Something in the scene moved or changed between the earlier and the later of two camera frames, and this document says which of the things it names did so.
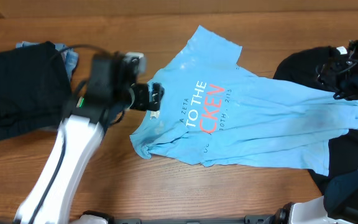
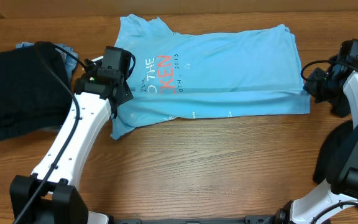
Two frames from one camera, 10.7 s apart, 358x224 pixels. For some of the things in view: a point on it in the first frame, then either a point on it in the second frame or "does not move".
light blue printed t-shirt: x=216 y=111 to x=183 y=74
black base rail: x=274 y=218 does not move
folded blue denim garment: x=69 y=56 does not move
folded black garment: x=23 y=89 does not move
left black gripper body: x=138 y=103 to x=128 y=94
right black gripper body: x=336 y=76 to x=317 y=92
